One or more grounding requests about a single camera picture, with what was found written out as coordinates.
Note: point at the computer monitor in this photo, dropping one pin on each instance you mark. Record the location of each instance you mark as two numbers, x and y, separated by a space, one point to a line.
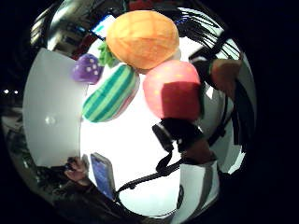
102 26

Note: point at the orange pineapple plush toy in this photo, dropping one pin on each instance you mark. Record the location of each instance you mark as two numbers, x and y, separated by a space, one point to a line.
143 39

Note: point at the purple grape plush toy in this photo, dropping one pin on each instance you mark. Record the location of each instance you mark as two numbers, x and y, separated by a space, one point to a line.
87 69

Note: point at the smartphone with blue screen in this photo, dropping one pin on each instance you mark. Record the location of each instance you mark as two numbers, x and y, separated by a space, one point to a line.
102 174

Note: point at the green striped watermelon plush toy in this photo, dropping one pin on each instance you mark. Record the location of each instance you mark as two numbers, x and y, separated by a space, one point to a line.
110 95

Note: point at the pink strawberry plush toy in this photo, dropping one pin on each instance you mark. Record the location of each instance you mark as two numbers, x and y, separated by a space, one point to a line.
171 90

